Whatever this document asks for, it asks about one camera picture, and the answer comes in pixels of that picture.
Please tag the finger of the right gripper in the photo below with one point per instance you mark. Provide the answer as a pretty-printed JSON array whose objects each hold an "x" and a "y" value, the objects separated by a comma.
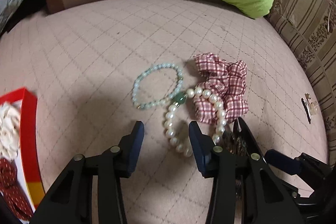
[{"x": 282, "y": 162}]

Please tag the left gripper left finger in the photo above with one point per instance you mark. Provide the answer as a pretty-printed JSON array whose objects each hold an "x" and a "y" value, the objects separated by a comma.
[{"x": 69, "y": 199}]

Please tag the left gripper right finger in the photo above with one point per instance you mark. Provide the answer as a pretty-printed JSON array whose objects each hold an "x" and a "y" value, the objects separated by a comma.
[{"x": 264, "y": 197}]

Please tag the dark red dotted scrunchie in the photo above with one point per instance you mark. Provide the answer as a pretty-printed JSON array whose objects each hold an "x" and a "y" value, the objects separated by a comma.
[{"x": 12, "y": 193}]

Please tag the white dotted scrunchie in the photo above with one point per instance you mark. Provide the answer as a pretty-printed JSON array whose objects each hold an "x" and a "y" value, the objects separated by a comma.
[{"x": 10, "y": 126}]

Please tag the pink plaid scrunchie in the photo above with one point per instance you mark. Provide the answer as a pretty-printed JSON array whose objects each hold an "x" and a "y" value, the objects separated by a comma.
[{"x": 226, "y": 80}]

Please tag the black beaded hair clip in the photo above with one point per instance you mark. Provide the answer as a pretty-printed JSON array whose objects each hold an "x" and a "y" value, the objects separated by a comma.
[{"x": 239, "y": 139}]

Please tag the red tray white inside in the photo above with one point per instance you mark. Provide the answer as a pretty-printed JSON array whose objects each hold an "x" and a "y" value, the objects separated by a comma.
[{"x": 28, "y": 172}]

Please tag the clear small hair clips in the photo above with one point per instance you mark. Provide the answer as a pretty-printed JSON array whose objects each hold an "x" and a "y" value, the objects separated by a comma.
[{"x": 311, "y": 105}]

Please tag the black bobby pin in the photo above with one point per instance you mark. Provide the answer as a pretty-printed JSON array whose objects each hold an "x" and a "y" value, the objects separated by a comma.
[{"x": 306, "y": 108}]

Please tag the striped floral folded quilt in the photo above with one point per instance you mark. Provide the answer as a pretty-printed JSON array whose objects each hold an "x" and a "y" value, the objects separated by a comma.
[{"x": 308, "y": 28}]

